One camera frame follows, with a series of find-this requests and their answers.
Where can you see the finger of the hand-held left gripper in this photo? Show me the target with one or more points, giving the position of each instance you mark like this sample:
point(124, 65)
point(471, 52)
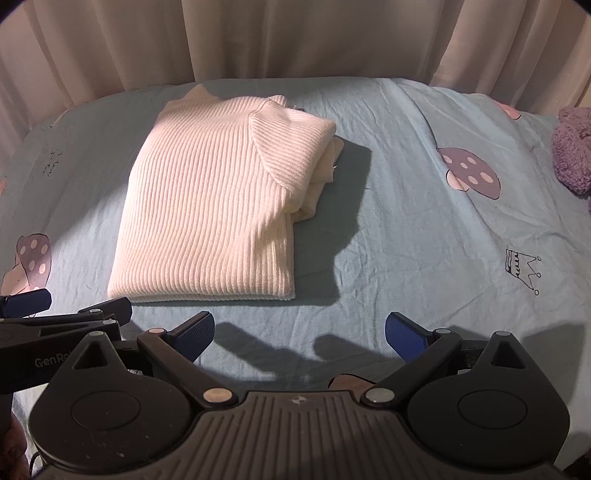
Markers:
point(30, 302)
point(113, 309)

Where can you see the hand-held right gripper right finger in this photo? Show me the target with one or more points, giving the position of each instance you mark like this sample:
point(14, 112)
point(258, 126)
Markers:
point(406, 338)

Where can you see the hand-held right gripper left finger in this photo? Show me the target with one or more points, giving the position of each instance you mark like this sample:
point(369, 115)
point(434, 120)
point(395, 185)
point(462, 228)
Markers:
point(194, 334)

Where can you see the white ribbed knit sweater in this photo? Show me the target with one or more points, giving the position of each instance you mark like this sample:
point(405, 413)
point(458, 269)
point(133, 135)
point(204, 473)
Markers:
point(207, 194)

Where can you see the person's left forearm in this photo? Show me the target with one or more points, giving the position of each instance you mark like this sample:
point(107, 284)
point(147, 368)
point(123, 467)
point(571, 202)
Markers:
point(13, 450)

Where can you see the blue mushroom print bed sheet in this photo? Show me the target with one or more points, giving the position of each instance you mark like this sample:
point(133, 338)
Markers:
point(392, 207)

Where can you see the purple plush toy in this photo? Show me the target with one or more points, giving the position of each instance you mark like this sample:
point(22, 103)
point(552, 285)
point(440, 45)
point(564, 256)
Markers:
point(575, 147)

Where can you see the white pleated curtain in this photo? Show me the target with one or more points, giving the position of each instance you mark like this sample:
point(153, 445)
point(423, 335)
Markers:
point(277, 37)

